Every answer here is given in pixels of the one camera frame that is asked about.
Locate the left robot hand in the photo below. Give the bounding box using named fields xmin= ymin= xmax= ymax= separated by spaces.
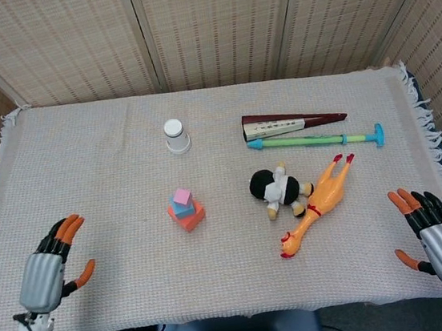
xmin=9 ymin=212 xmax=102 ymax=318

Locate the blue foam cube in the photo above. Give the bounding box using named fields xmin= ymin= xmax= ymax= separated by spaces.
xmin=170 ymin=198 xmax=197 ymax=221

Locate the small pink foam cube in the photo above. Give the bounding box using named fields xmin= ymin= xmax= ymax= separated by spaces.
xmin=171 ymin=186 xmax=195 ymax=209

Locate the orange rubber chicken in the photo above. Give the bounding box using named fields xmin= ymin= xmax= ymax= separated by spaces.
xmin=268 ymin=151 xmax=368 ymax=260

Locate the large orange foam cube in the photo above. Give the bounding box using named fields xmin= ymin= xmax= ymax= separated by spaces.
xmin=166 ymin=198 xmax=209 ymax=236

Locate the black white plush doll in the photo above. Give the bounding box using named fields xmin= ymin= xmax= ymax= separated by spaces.
xmin=246 ymin=157 xmax=319 ymax=224

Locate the green blue water squirter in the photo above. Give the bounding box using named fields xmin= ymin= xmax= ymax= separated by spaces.
xmin=246 ymin=122 xmax=387 ymax=165

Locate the beige woven tablecloth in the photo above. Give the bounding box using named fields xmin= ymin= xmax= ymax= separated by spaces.
xmin=0 ymin=55 xmax=442 ymax=331

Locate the white paper cup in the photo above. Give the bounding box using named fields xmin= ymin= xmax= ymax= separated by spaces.
xmin=162 ymin=116 xmax=193 ymax=156

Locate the dark red folded fan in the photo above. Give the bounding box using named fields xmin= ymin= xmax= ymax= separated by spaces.
xmin=240 ymin=103 xmax=351 ymax=143

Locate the woven folding screen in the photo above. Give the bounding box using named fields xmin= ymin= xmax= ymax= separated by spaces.
xmin=0 ymin=0 xmax=442 ymax=186

